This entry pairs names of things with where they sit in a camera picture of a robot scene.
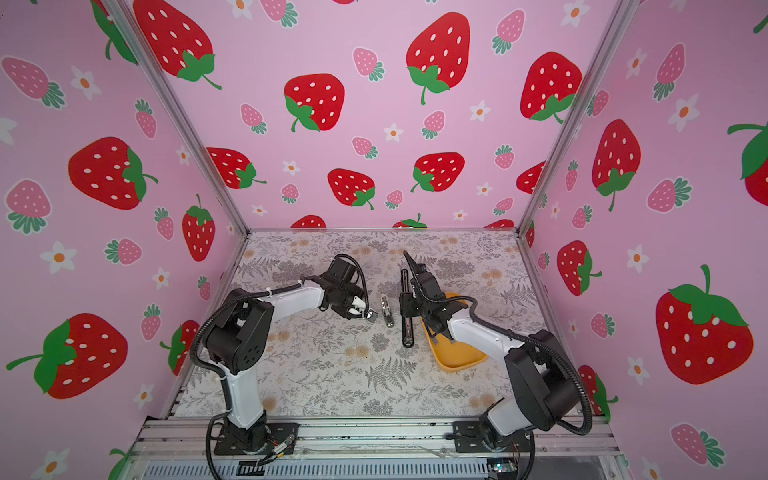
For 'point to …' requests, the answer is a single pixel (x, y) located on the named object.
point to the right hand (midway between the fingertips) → (407, 296)
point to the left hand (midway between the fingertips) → (360, 294)
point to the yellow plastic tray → (451, 356)
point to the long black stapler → (408, 339)
